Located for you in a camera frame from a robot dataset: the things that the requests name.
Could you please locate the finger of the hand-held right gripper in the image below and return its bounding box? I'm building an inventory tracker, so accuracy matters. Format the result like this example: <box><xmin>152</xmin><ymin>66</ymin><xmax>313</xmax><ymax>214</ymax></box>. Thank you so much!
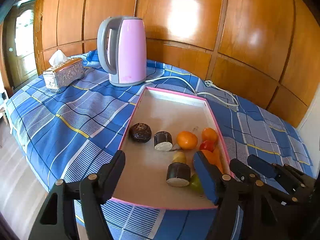
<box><xmin>247</xmin><ymin>154</ymin><xmax>314</xmax><ymax>200</ymax></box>
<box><xmin>229</xmin><ymin>159</ymin><xmax>300</xmax><ymax>205</ymax></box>

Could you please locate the pink box lid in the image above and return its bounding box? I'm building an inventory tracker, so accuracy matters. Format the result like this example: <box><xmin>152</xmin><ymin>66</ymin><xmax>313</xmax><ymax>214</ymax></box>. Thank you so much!
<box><xmin>97</xmin><ymin>16</ymin><xmax>147</xmax><ymax>87</ymax></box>

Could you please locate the wooden wardrobe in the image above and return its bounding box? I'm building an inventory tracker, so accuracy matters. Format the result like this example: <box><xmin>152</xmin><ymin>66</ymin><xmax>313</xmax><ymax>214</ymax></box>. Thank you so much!
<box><xmin>35</xmin><ymin>0</ymin><xmax>320</xmax><ymax>128</ymax></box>

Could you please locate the carrot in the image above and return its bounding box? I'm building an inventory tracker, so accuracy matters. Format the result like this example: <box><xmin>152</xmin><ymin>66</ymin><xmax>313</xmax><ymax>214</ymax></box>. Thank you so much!
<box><xmin>212</xmin><ymin>146</ymin><xmax>224</xmax><ymax>174</ymax></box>

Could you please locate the white power cable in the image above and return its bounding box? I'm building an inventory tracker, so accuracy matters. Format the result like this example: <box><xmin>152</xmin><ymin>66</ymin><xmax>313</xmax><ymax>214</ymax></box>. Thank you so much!
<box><xmin>145</xmin><ymin>76</ymin><xmax>239</xmax><ymax>108</ymax></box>

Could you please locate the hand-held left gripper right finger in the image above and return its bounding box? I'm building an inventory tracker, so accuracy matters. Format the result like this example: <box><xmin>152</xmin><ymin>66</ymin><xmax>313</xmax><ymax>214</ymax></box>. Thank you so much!
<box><xmin>192</xmin><ymin>151</ymin><xmax>285</xmax><ymax>240</ymax></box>

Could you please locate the white tissue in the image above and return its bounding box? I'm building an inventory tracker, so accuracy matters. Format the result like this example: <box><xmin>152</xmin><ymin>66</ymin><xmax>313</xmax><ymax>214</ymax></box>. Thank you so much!
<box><xmin>48</xmin><ymin>49</ymin><xmax>68</xmax><ymax>67</ymax></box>

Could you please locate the wooden door with window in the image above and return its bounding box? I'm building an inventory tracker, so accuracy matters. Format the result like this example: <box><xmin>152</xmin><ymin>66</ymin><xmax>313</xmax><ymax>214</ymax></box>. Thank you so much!
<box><xmin>4</xmin><ymin>0</ymin><xmax>39</xmax><ymax>90</ymax></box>

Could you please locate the silver patterned tissue box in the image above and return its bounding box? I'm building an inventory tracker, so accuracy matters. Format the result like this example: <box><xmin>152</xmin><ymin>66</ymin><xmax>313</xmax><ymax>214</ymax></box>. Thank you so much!
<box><xmin>42</xmin><ymin>57</ymin><xmax>85</xmax><ymax>94</ymax></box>

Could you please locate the pink cardboard tray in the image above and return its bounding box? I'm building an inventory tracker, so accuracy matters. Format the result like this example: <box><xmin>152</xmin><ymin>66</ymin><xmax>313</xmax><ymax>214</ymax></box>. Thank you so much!
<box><xmin>110</xmin><ymin>87</ymin><xmax>234</xmax><ymax>210</ymax></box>

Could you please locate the small yellow-brown fruit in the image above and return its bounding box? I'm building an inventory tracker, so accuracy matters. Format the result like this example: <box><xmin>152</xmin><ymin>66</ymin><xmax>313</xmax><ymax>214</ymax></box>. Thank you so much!
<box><xmin>172</xmin><ymin>151</ymin><xmax>187</xmax><ymax>164</ymax></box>

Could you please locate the blue plaid blanket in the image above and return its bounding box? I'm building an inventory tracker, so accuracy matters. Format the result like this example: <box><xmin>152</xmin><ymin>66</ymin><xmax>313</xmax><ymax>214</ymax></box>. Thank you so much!
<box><xmin>6</xmin><ymin>49</ymin><xmax>314</xmax><ymax>240</ymax></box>

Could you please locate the red tomato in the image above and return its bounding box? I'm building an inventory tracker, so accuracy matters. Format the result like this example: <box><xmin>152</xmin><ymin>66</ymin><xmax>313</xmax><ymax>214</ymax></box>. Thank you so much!
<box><xmin>199</xmin><ymin>140</ymin><xmax>216</xmax><ymax>152</ymax></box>

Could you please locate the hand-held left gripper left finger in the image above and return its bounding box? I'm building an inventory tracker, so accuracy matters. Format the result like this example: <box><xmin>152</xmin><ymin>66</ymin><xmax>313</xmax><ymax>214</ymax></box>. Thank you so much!
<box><xmin>29</xmin><ymin>150</ymin><xmax>126</xmax><ymax>240</ymax></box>

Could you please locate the green tomato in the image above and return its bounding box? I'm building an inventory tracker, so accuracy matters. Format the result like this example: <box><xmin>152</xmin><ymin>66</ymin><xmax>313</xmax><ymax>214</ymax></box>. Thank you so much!
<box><xmin>189</xmin><ymin>174</ymin><xmax>204</xmax><ymax>194</ymax></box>

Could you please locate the dark brown round tuber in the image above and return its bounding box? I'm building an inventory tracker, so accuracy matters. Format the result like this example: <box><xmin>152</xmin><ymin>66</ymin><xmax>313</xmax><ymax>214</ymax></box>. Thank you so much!
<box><xmin>129</xmin><ymin>123</ymin><xmax>152</xmax><ymax>142</ymax></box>

